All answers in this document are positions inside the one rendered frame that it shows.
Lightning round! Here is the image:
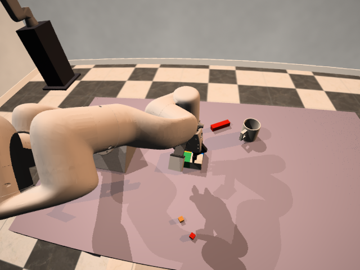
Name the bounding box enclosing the brown mug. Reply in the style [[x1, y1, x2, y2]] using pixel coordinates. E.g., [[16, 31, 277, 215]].
[[239, 118, 261, 142]]

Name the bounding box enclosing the red rectangular block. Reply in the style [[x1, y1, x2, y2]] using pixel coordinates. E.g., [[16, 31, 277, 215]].
[[210, 120, 230, 131]]

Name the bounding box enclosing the green cube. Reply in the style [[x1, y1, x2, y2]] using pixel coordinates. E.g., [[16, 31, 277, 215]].
[[183, 152, 192, 168]]

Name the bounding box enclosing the small red cube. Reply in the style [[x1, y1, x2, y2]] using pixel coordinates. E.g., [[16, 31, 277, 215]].
[[189, 232, 196, 239]]

